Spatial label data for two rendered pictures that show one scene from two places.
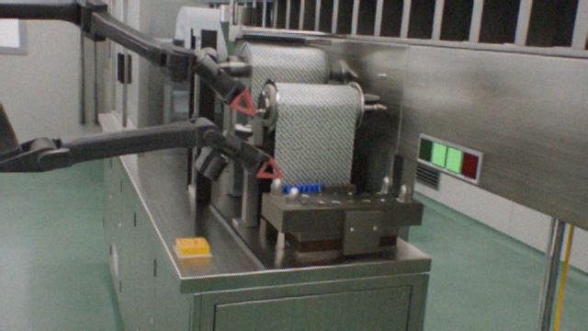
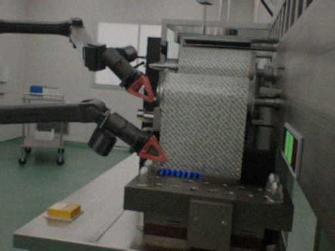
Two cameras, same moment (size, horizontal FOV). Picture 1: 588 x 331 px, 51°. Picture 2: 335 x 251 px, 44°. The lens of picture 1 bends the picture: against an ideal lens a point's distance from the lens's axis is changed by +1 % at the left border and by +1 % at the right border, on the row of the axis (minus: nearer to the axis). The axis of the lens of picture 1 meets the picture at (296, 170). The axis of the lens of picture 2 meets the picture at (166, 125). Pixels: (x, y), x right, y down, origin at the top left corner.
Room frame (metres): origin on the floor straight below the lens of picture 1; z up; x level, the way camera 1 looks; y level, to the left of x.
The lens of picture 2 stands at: (0.66, -0.57, 1.30)
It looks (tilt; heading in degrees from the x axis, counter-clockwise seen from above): 7 degrees down; 32
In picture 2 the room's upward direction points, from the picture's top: 4 degrees clockwise
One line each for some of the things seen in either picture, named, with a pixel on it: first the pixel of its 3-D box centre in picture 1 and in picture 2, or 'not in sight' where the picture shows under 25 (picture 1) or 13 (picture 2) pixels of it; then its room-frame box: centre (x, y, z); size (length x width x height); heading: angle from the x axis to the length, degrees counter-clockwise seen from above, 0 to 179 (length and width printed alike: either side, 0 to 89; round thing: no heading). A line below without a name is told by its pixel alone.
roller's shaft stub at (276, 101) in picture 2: (363, 108); (266, 101); (1.81, -0.18, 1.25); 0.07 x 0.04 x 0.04; 112
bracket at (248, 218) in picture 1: (247, 173); (150, 155); (1.72, 0.14, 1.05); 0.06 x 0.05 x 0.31; 112
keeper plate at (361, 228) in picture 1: (361, 232); (209, 225); (1.51, -0.18, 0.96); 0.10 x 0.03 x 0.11; 112
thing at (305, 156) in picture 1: (313, 160); (200, 148); (1.69, -0.05, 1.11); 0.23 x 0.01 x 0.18; 112
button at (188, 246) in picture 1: (192, 246); (64, 210); (1.46, 0.24, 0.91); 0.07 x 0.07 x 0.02; 22
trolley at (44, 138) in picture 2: not in sight; (44, 123); (4.63, 3.96, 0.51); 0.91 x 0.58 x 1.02; 46
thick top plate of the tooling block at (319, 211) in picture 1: (342, 209); (207, 199); (1.59, -0.13, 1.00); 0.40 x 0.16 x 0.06; 112
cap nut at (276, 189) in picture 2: (404, 192); (276, 191); (1.61, -0.29, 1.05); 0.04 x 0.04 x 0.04
